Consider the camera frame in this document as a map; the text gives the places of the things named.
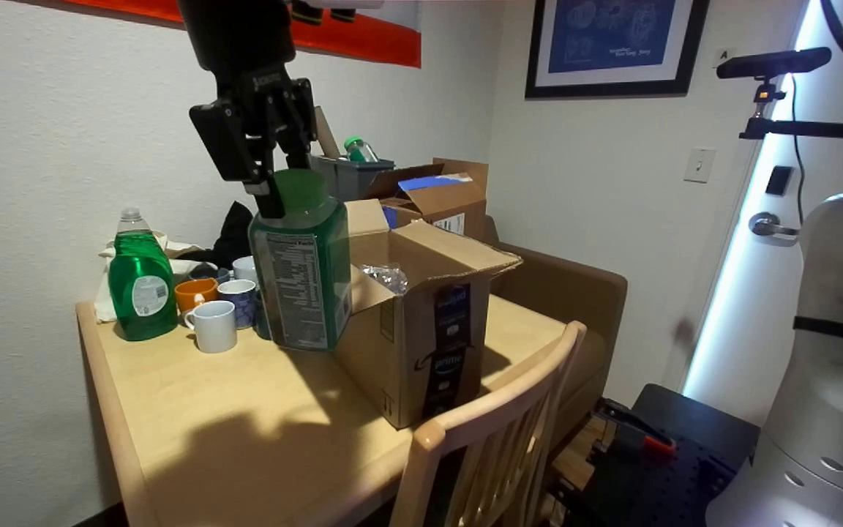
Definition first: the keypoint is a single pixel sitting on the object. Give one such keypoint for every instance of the white door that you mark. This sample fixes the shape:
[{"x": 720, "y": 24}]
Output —
[{"x": 831, "y": 180}]

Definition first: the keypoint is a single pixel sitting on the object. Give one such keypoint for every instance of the green lidded clear jar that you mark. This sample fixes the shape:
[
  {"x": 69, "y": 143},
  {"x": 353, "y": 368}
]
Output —
[{"x": 360, "y": 149}]

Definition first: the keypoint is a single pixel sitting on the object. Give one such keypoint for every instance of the black door keypad lock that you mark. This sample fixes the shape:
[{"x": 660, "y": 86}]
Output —
[{"x": 779, "y": 180}]

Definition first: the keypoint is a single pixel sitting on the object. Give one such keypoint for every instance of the black perforated mounting board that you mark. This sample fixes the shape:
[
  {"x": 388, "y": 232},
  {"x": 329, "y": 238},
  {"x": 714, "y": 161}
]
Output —
[{"x": 675, "y": 486}]

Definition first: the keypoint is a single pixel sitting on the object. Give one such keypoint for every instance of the large labelled cardboard box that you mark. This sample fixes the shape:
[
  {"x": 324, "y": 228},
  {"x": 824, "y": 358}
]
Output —
[{"x": 556, "y": 294}]

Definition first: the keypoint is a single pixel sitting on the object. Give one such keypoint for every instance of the white light switch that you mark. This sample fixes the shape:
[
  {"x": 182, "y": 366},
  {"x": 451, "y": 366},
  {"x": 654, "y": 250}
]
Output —
[{"x": 700, "y": 164}]

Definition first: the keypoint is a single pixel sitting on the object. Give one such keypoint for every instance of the green lidded clear container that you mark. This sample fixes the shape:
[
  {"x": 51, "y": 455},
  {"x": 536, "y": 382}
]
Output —
[{"x": 299, "y": 281}]

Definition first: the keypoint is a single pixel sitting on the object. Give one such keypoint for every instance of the red wall banner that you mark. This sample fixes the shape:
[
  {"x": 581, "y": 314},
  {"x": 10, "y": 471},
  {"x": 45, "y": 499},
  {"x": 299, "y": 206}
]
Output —
[{"x": 381, "y": 39}]

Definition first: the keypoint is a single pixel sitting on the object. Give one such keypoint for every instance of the green dish soap bottle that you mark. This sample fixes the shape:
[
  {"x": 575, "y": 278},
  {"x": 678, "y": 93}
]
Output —
[{"x": 141, "y": 294}]

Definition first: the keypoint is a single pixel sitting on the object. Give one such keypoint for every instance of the clear plastic wrap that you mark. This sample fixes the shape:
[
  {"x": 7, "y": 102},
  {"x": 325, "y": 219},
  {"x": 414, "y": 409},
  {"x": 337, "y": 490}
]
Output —
[{"x": 384, "y": 278}]

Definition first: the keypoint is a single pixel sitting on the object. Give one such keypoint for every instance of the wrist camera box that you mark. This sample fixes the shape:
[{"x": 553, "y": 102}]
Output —
[{"x": 218, "y": 140}]

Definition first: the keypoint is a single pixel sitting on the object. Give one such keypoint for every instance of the orange cup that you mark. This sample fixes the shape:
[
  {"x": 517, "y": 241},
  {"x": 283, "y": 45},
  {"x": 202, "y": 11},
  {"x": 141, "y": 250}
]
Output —
[{"x": 193, "y": 294}]

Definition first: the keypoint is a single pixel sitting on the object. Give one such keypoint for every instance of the blue patterned cup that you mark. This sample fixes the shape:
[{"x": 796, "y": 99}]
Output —
[{"x": 242, "y": 304}]

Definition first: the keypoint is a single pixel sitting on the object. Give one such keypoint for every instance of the light wooden chair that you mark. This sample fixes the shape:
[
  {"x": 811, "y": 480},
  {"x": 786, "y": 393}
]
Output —
[{"x": 499, "y": 390}]

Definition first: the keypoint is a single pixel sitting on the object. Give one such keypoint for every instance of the small white cup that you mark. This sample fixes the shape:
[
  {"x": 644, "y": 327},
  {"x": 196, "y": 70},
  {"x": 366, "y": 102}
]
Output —
[{"x": 243, "y": 266}]

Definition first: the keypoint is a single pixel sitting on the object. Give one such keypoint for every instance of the upright cardboard piece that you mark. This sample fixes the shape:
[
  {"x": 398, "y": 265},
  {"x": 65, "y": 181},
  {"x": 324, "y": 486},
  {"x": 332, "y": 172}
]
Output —
[{"x": 325, "y": 134}]

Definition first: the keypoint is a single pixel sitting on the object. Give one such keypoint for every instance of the framed blue picture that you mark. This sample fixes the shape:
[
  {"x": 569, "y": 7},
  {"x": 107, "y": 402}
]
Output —
[{"x": 615, "y": 45}]

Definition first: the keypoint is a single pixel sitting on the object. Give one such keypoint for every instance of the black camera on stand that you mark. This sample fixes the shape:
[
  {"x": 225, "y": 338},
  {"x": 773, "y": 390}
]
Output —
[{"x": 773, "y": 61}]

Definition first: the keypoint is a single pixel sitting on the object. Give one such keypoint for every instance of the small open cardboard box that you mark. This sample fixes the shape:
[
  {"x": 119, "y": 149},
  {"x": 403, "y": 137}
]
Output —
[{"x": 394, "y": 361}]

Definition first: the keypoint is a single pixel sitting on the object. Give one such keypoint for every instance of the grey plastic bin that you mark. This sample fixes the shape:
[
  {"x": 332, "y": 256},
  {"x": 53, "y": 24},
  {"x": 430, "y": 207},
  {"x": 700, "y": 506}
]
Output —
[{"x": 344, "y": 180}]

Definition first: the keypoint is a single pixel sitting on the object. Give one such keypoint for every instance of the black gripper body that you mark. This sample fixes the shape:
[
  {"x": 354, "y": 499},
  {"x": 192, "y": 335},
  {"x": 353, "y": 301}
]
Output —
[{"x": 271, "y": 118}]

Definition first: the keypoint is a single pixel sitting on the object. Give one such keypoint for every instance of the white mug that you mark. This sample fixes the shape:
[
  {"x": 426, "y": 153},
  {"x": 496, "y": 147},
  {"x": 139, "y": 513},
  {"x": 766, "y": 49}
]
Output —
[{"x": 214, "y": 326}]

